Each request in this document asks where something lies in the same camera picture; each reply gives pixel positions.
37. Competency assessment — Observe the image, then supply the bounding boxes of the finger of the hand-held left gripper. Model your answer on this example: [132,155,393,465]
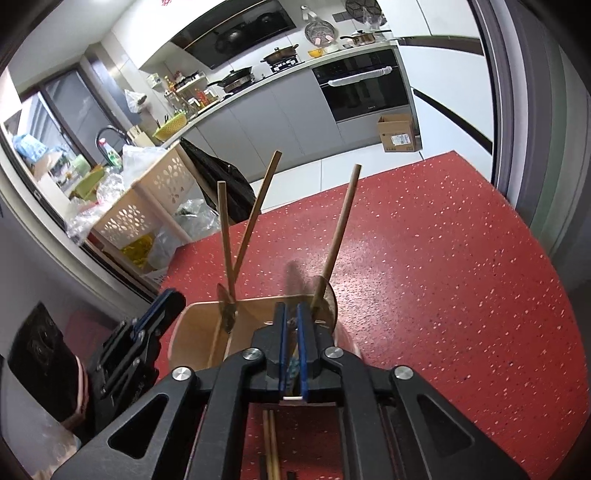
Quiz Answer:
[133,289,186,343]

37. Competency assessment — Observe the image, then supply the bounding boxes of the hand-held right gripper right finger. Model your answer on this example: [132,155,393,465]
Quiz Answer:
[297,302,532,480]

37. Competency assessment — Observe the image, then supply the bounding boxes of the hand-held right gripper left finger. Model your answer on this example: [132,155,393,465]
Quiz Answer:
[51,302,288,480]

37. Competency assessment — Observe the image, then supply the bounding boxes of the beige plastic utensil holder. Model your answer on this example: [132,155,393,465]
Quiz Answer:
[170,295,365,407]

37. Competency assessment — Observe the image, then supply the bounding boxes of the beige flower-cutout storage rack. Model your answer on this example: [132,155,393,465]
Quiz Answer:
[91,142,219,288]

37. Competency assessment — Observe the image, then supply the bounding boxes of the clear plastic bag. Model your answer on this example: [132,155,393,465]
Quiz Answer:
[175,198,221,241]

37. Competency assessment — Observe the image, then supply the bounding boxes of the pile of clear plastic bags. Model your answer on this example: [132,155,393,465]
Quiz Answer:
[66,170,135,246]

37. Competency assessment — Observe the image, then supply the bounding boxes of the black bag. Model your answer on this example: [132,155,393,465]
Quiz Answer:
[180,137,257,225]

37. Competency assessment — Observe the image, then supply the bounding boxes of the white plastic bag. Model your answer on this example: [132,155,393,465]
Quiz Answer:
[120,143,167,190]

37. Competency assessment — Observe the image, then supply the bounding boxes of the green dish soap bottle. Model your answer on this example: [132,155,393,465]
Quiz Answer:
[99,138,123,169]

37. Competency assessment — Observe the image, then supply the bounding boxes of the green basket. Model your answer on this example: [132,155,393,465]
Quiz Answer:
[153,114,189,142]

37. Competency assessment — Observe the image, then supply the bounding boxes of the black kitchen faucet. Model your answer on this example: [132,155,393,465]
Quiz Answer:
[95,125,133,153]

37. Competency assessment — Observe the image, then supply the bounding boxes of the blue plastic bag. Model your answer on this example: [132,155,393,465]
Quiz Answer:
[11,133,52,162]

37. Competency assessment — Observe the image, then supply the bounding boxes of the hanging plastic bag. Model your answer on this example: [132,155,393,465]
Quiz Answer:
[123,89,149,114]

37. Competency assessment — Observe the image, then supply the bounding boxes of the grey lower cabinets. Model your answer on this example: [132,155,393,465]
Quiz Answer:
[180,78,343,186]

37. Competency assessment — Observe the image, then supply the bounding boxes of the row of seasoning bottles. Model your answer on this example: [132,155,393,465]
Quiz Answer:
[147,69,218,116]

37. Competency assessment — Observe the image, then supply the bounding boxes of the cardboard box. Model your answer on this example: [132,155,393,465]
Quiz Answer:
[377,113,424,153]

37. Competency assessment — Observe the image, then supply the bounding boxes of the dark wok with lid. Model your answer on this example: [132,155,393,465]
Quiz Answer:
[207,66,256,92]

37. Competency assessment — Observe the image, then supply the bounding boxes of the black built-in oven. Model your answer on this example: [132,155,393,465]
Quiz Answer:
[311,48,415,124]

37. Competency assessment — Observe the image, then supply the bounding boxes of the gas stove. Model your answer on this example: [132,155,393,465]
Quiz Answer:
[217,58,308,90]

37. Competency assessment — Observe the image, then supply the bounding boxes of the brown wok with lid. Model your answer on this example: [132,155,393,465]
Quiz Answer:
[260,43,301,66]

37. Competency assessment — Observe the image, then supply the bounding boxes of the black range hood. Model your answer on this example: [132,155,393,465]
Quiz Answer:
[170,0,297,71]

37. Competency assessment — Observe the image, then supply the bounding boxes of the white refrigerator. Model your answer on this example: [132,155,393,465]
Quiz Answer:
[396,0,500,186]

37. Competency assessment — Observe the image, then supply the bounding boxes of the steel pot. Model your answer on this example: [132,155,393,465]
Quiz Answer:
[341,30,376,47]

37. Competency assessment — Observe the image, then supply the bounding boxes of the round metal steamer rack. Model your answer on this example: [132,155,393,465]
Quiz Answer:
[304,20,338,47]

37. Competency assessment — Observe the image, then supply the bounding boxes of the round dark divided tray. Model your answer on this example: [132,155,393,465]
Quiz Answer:
[346,0,384,24]

